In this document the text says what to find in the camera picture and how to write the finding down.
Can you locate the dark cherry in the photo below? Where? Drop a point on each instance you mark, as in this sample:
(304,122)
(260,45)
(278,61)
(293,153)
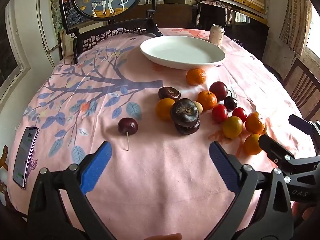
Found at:
(230,103)

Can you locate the red plum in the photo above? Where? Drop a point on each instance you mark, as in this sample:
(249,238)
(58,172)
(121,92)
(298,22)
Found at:
(218,90)

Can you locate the dark cabinet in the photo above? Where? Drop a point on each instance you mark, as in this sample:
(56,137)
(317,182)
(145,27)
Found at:
(250,37)

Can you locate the red cherry with pale stem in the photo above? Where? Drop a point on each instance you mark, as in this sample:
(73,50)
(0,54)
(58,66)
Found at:
(127,126)

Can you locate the smooth orange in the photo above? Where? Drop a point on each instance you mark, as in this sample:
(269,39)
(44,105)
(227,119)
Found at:
(251,145)
(163,108)

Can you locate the person's left hand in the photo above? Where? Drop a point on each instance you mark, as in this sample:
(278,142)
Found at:
(162,237)

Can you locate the red cherry tomato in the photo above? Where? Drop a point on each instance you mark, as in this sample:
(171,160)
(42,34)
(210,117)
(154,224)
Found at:
(239,114)
(219,113)

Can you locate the person's right hand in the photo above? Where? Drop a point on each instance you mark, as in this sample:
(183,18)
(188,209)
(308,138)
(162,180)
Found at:
(308,212)

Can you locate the beige curtain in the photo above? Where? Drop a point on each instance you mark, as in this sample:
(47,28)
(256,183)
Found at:
(295,17)

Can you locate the white beverage can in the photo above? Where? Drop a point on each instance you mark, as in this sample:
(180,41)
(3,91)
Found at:
(217,35)

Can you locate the tan longan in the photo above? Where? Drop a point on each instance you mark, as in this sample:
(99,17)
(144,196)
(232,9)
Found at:
(199,107)

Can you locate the smartphone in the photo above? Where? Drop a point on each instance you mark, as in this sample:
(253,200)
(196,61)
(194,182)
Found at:
(25,157)

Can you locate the brown wooden chair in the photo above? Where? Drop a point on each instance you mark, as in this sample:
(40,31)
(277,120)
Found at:
(300,75)

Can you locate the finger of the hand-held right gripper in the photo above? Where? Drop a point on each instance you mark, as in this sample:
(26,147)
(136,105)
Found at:
(275,150)
(302,126)

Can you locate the tangerine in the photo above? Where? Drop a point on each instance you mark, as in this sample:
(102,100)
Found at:
(207,100)
(196,76)
(255,122)

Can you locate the yellowish orange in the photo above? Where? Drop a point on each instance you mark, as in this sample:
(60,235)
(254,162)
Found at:
(232,127)

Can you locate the white oval plate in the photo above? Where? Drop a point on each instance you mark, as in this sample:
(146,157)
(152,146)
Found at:
(182,52)

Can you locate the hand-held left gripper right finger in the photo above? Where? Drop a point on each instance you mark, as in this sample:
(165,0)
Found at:
(222,167)

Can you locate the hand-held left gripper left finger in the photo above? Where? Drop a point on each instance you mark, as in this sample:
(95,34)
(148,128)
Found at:
(97,167)

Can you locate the orange wooden furniture piece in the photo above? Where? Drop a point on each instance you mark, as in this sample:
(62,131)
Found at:
(3,160)

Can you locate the bright window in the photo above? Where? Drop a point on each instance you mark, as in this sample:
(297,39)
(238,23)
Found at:
(315,30)

